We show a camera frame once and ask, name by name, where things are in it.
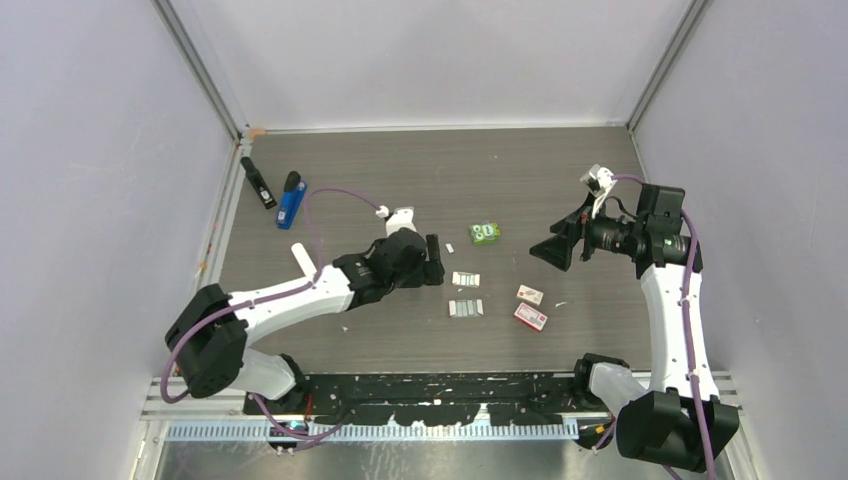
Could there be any slotted cable duct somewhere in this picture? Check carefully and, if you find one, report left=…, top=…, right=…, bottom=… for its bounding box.
left=164, top=419, right=579, bottom=442

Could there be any red staple box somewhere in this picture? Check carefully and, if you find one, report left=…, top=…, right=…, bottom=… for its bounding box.
left=513, top=303, right=548, bottom=332

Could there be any green owl eraser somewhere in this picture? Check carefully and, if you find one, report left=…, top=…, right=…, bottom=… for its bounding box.
left=469, top=222, right=501, bottom=245

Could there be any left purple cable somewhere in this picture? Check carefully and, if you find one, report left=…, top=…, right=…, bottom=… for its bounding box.
left=158, top=188, right=392, bottom=452

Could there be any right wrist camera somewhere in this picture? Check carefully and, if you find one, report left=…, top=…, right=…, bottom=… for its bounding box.
left=580, top=164, right=617, bottom=218

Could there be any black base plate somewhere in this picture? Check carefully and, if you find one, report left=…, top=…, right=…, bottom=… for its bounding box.
left=264, top=372, right=609, bottom=427

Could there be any black stapler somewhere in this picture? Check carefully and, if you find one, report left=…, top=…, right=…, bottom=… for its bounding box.
left=240, top=156, right=277, bottom=210

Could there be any upper open staple tray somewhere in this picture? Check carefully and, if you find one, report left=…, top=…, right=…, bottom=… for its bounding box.
left=451, top=271, right=481, bottom=288

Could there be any blue stapler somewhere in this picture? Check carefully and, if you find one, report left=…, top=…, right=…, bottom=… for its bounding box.
left=276, top=170, right=307, bottom=230

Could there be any white staple box sleeve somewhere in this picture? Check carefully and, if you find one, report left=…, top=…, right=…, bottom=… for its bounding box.
left=516, top=285, right=544, bottom=306

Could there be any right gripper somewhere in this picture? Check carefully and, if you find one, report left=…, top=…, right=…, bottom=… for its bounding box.
left=530, top=191, right=644, bottom=271

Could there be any open staple tray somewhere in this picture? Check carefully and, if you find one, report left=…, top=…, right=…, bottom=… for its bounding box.
left=448, top=299, right=484, bottom=318
left=451, top=271, right=481, bottom=288

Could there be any white stapler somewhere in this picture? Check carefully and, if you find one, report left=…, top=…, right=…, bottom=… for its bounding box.
left=291, top=242, right=318, bottom=278

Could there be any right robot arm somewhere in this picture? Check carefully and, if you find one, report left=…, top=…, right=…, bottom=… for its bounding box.
left=529, top=183, right=740, bottom=478

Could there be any lower open staple tray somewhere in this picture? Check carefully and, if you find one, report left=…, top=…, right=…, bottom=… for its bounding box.
left=448, top=299, right=484, bottom=318

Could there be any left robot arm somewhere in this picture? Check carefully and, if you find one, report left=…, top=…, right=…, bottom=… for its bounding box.
left=160, top=228, right=445, bottom=414

